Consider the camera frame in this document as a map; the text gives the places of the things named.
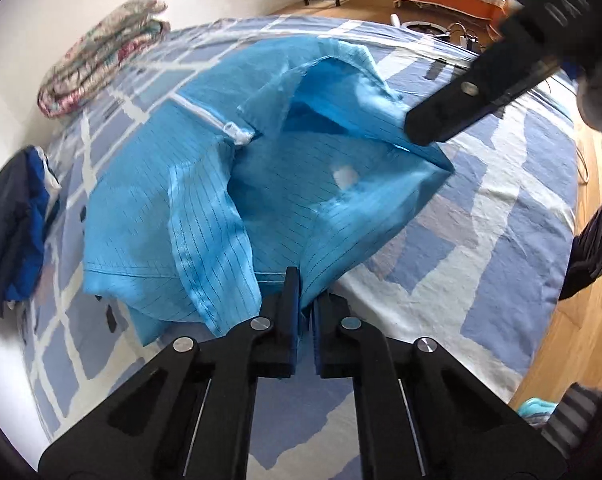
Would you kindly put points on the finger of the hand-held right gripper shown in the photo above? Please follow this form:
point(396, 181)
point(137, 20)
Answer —
point(451, 105)

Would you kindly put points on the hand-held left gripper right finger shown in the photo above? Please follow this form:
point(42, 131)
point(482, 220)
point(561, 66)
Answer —
point(322, 332)

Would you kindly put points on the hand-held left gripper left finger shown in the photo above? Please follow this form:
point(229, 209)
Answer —
point(291, 325)

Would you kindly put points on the light blue jacket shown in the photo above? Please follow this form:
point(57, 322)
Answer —
point(291, 200)

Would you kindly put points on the bed with blue patterned sheet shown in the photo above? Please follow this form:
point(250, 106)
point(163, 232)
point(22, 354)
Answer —
point(491, 240)

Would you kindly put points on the person's grey striped trousers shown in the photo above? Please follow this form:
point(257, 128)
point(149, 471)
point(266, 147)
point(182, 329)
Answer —
point(596, 250)

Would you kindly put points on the teal slipper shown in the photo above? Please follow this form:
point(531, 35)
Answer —
point(536, 407)

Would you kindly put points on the folded royal blue garment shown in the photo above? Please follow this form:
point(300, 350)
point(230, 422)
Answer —
point(33, 220)

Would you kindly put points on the folded dark navy garment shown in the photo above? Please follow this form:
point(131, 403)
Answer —
point(1, 230)

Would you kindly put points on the folded floral quilt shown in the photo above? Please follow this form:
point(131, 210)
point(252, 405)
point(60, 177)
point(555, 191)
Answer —
point(101, 55)

